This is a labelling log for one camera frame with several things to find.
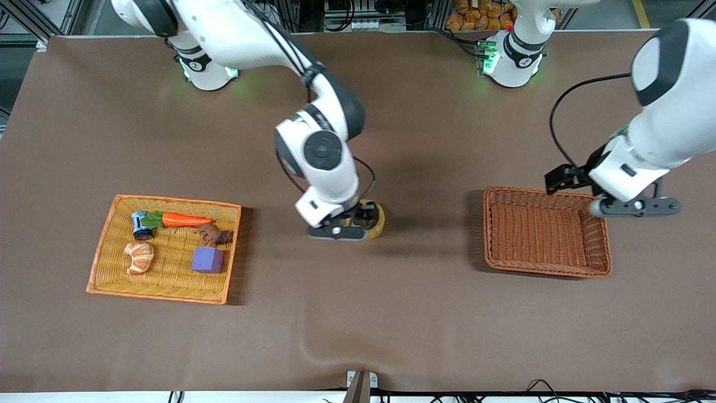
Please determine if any yellow clear tape roll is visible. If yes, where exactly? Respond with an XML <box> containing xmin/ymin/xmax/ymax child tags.
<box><xmin>342</xmin><ymin>199</ymin><xmax>387</xmax><ymax>242</ymax></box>

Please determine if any bag of orange buns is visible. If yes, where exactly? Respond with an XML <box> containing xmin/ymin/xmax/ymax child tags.
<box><xmin>445</xmin><ymin>0</ymin><xmax>517</xmax><ymax>32</ymax></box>

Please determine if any toy croissant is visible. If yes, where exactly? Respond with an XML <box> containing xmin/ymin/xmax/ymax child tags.
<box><xmin>123</xmin><ymin>241</ymin><xmax>155</xmax><ymax>276</ymax></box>

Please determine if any brown toy lion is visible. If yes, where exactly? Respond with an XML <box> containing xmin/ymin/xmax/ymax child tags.
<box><xmin>194</xmin><ymin>223</ymin><xmax>234</xmax><ymax>248</ymax></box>

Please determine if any aluminium frame profile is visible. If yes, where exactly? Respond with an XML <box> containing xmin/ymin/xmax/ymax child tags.
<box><xmin>687</xmin><ymin>0</ymin><xmax>716</xmax><ymax>21</ymax></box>
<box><xmin>0</xmin><ymin>0</ymin><xmax>86</xmax><ymax>52</ymax></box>

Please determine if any brown wicker basket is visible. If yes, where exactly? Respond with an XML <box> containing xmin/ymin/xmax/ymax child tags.
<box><xmin>482</xmin><ymin>185</ymin><xmax>613</xmax><ymax>279</ymax></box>

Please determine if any white power strip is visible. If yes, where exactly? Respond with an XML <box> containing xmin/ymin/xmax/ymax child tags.
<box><xmin>349</xmin><ymin>20</ymin><xmax>408</xmax><ymax>32</ymax></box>

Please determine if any metal table clamp bracket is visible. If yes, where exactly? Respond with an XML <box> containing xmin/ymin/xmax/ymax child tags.
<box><xmin>345</xmin><ymin>370</ymin><xmax>379</xmax><ymax>403</ymax></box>

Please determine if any orange toy carrot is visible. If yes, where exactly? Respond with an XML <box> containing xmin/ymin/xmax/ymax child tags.
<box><xmin>141</xmin><ymin>210</ymin><xmax>214</xmax><ymax>229</ymax></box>

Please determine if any small blue labelled can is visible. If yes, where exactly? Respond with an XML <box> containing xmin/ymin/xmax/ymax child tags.
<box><xmin>131</xmin><ymin>210</ymin><xmax>155</xmax><ymax>242</ymax></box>

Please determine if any yellow wicker basket orange rim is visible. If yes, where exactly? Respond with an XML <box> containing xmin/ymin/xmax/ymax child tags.
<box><xmin>86</xmin><ymin>194</ymin><xmax>243</xmax><ymax>306</ymax></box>

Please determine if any purple foam cube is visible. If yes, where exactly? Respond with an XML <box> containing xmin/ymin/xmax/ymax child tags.
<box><xmin>190</xmin><ymin>247</ymin><xmax>224</xmax><ymax>276</ymax></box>

